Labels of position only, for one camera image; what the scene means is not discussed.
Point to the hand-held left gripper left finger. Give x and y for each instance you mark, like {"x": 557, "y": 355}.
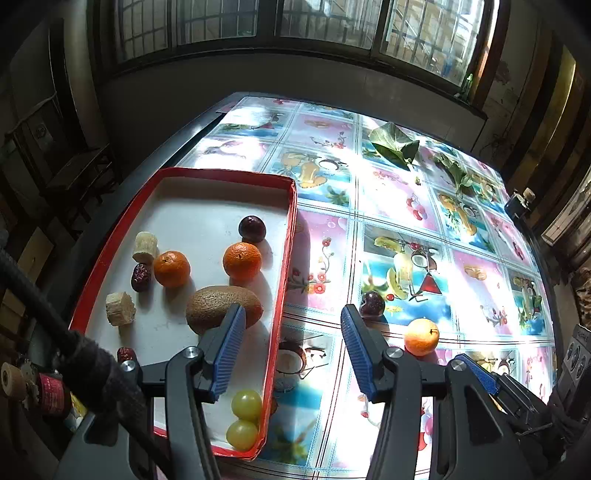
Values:
{"x": 228, "y": 350}

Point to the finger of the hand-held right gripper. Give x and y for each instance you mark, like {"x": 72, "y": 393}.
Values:
{"x": 482, "y": 374}

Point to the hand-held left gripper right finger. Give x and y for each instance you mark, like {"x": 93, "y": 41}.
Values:
{"x": 358, "y": 350}

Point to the dark red plum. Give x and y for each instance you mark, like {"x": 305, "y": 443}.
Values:
{"x": 252, "y": 229}
{"x": 371, "y": 304}

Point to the orange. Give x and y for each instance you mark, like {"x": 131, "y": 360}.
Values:
{"x": 242, "y": 261}
{"x": 421, "y": 337}
{"x": 171, "y": 269}

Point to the red-rimmed white tray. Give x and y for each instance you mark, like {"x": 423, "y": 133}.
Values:
{"x": 198, "y": 212}

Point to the brown kiwi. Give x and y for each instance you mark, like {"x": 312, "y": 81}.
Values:
{"x": 217, "y": 307}

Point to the fruit print tablecloth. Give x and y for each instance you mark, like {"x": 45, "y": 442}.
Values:
{"x": 323, "y": 258}

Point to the red date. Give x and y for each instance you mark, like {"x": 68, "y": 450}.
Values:
{"x": 141, "y": 278}
{"x": 125, "y": 354}

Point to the peeled banana piece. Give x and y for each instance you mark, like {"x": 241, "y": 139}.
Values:
{"x": 145, "y": 247}
{"x": 120, "y": 308}

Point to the patterned sofa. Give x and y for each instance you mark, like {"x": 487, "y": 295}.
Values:
{"x": 582, "y": 295}

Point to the stained glass doors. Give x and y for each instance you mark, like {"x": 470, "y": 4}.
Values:
{"x": 565, "y": 226}

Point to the dark bottle with cork stopper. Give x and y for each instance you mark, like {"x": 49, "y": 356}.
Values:
{"x": 519, "y": 203}
{"x": 51, "y": 397}

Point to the curled green leaf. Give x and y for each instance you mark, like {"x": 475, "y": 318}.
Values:
{"x": 406, "y": 156}

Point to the bunch of green leaves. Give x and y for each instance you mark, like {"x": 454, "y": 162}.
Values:
{"x": 455, "y": 173}

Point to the large green leaf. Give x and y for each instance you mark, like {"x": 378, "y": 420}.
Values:
{"x": 388, "y": 136}

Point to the dark wooden chair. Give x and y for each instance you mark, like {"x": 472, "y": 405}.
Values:
{"x": 78, "y": 170}

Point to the green bottle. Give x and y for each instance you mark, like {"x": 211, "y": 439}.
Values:
{"x": 468, "y": 85}

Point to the wooden cabinet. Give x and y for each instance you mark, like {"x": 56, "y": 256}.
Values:
{"x": 561, "y": 92}

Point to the barred window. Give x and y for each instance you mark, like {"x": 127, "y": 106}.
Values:
{"x": 323, "y": 23}

